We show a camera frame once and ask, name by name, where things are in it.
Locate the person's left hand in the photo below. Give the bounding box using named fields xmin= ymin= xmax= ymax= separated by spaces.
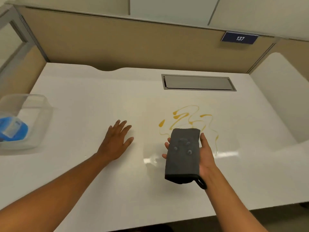
xmin=97 ymin=120 xmax=134 ymax=162

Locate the person's right hand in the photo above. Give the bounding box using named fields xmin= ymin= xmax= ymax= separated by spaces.
xmin=162 ymin=133 xmax=218 ymax=179

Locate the dark grey cloth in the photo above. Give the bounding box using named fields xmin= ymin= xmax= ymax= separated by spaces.
xmin=165 ymin=128 xmax=208 ymax=190

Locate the person's right forearm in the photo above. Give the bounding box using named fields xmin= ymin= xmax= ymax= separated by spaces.
xmin=202 ymin=167 xmax=269 ymax=232

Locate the person's left forearm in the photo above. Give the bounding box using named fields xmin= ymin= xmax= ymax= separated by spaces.
xmin=0 ymin=152 xmax=114 ymax=232

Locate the yellow liquid spill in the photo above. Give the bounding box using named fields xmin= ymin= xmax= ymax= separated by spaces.
xmin=158 ymin=105 xmax=219 ymax=156

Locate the clear plastic container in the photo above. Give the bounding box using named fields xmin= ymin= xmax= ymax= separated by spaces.
xmin=0 ymin=94 xmax=54 ymax=151

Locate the beige desk partition panel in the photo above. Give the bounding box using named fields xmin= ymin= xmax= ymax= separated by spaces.
xmin=14 ymin=5 xmax=281 ymax=74

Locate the blue plastic bottle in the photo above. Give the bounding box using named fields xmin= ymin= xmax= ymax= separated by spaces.
xmin=0 ymin=116 xmax=29 ymax=142

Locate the dark blue number sign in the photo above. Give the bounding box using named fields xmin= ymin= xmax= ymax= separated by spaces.
xmin=221 ymin=31 xmax=259 ymax=45

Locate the grey framed glass partition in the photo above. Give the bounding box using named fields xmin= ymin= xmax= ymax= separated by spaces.
xmin=0 ymin=4 xmax=50 ymax=100

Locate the metal desk cable hatch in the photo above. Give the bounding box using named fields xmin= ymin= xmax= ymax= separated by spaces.
xmin=161 ymin=74 xmax=237 ymax=92

